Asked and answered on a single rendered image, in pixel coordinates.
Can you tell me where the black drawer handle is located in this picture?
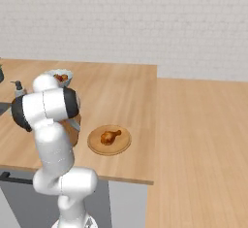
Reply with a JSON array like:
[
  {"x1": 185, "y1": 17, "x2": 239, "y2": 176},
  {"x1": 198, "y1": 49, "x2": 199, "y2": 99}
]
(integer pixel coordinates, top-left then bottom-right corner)
[{"x1": 0, "y1": 171, "x2": 35, "y2": 185}]

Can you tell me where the round wooden plate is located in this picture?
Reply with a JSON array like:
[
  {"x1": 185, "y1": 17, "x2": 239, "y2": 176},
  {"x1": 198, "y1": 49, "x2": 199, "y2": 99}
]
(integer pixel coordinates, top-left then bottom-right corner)
[{"x1": 86, "y1": 124, "x2": 133, "y2": 157}]

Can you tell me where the pale blue bowl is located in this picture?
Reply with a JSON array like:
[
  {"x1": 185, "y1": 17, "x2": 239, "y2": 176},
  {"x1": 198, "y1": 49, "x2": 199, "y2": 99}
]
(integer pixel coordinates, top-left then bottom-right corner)
[{"x1": 45, "y1": 69, "x2": 75, "y2": 88}]

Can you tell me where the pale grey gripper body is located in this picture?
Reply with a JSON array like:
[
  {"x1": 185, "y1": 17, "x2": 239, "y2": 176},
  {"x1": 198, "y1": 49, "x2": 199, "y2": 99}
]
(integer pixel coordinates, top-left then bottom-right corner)
[{"x1": 63, "y1": 113, "x2": 82, "y2": 133}]

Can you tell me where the red and orange fruit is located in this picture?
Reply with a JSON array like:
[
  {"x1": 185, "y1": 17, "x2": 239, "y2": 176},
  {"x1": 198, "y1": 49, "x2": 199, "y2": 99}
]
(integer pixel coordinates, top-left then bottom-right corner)
[{"x1": 53, "y1": 73, "x2": 69, "y2": 83}]

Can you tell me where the brown chicken drumstick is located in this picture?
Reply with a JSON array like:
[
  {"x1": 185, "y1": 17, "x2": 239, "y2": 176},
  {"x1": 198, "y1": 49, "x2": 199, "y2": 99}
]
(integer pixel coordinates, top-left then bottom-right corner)
[{"x1": 100, "y1": 129, "x2": 123, "y2": 147}]

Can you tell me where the grey soap dispenser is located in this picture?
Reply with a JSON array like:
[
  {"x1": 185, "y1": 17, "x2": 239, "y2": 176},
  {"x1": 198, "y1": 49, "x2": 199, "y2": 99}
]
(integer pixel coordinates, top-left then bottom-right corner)
[{"x1": 10, "y1": 80, "x2": 28, "y2": 99}]

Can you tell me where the brown wooden cutting board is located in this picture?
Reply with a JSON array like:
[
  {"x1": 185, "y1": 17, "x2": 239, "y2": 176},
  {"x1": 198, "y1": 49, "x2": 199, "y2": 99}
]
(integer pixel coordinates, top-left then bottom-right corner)
[{"x1": 61, "y1": 114, "x2": 82, "y2": 147}]

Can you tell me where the light grey cabinet panel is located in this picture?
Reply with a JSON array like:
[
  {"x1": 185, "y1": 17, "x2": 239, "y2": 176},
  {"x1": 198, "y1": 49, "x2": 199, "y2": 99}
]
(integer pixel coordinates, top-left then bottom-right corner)
[{"x1": 108, "y1": 179, "x2": 149, "y2": 228}]

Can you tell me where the grey drawer front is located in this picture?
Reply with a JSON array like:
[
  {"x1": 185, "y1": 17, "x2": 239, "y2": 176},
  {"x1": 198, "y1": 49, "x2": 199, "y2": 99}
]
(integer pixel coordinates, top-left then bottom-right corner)
[{"x1": 0, "y1": 169, "x2": 111, "y2": 228}]

